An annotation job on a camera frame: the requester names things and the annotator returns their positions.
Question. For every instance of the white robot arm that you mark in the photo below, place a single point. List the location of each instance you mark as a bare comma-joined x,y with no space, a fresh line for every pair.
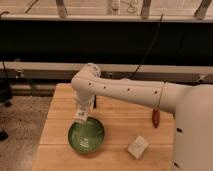
192,107

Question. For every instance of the black office chair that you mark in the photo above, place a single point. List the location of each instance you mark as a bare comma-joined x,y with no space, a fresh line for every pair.
5,97

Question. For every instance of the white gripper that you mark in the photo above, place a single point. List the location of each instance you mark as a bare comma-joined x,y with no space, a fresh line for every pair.
84,100

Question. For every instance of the white sponge block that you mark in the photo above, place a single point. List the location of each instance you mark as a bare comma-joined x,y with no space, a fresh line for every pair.
138,146

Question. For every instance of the wooden table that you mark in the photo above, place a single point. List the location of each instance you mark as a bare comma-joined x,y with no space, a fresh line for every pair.
123,123

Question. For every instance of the green ceramic bowl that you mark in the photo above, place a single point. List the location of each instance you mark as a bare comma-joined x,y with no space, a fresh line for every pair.
86,138

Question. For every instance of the clear plastic bottle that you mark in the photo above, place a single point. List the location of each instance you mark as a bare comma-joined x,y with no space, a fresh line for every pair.
81,116

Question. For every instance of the red handled tool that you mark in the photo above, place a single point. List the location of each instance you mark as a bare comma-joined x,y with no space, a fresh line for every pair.
156,117

